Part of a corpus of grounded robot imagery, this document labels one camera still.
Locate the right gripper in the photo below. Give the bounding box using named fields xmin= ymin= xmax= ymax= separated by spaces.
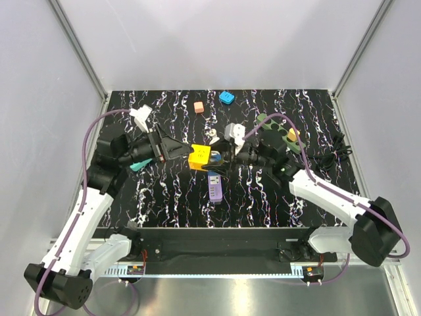
xmin=202 ymin=135 xmax=272 ymax=178

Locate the orange small adapter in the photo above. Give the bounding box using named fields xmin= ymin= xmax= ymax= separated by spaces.
xmin=287 ymin=128 xmax=300 ymax=142

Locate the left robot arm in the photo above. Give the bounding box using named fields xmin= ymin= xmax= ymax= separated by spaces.
xmin=24 ymin=124 xmax=193 ymax=309

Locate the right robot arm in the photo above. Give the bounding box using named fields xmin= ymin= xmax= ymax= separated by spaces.
xmin=206 ymin=130 xmax=403 ymax=267

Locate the blue cube plug adapter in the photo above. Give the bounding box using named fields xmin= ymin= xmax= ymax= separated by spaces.
xmin=209 ymin=151 xmax=224 ymax=165

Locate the yellow cube socket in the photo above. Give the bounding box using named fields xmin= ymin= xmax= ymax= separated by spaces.
xmin=187 ymin=144 xmax=211 ymax=171

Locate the light blue small adapter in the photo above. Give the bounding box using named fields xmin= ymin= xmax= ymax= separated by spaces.
xmin=218 ymin=91 xmax=235 ymax=105

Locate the purple white power strip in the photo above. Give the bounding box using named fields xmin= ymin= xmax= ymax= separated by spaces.
xmin=208 ymin=171 xmax=223 ymax=203

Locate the salmon pink small adapter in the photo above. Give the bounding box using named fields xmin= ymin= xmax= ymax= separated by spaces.
xmin=193 ymin=101 xmax=205 ymax=114

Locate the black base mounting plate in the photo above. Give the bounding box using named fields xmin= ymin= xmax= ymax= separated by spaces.
xmin=103 ymin=226 xmax=337 ymax=263

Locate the green power strip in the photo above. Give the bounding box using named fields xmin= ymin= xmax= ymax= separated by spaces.
xmin=257 ymin=113 xmax=301 ymax=153

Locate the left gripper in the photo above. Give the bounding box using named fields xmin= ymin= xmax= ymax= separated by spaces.
xmin=119 ymin=122 xmax=194 ymax=167

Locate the teal triangular power socket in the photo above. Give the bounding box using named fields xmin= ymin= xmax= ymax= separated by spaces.
xmin=130 ymin=159 xmax=152 ymax=172

